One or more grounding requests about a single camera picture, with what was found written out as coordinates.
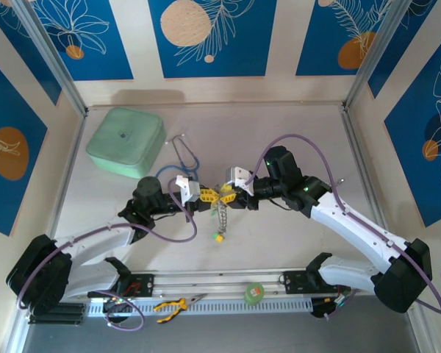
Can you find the aluminium frame post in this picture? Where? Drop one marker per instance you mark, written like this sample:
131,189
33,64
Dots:
375,48
51,48

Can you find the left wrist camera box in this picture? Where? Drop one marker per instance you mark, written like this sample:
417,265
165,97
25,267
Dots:
187,187

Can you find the long aluminium base rail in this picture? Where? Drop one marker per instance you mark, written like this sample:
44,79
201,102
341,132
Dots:
213,285

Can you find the black extrusion stack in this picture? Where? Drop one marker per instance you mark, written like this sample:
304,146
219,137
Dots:
70,316

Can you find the small silver hook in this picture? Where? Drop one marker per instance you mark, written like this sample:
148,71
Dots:
340,181

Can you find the yellow key tag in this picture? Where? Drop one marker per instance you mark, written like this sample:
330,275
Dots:
219,239

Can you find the blue panel with orange circle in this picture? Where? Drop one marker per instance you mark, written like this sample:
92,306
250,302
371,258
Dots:
419,165
7,184
323,36

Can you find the blue floral wall panel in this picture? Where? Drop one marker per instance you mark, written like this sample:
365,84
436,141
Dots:
400,62
110,55
25,55

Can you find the green tape roll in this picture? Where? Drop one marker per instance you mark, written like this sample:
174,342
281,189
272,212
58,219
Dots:
253,294

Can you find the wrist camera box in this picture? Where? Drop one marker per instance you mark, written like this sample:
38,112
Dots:
187,187
237,176

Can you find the metal keyring disc with keys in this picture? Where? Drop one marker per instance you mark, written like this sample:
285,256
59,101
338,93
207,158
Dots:
223,218

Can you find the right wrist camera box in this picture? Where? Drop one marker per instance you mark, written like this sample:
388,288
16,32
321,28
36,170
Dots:
237,176

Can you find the mint green zip pouch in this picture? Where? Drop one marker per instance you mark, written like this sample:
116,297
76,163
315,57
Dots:
125,136

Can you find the yellow black pliers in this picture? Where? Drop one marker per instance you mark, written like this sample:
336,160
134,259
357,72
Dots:
176,304

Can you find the blue stethoscope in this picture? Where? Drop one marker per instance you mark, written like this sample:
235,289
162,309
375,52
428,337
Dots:
194,159

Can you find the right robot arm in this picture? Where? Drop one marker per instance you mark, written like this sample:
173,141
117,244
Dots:
353,224

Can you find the blue panel with beige circle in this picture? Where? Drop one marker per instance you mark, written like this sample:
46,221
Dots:
242,44

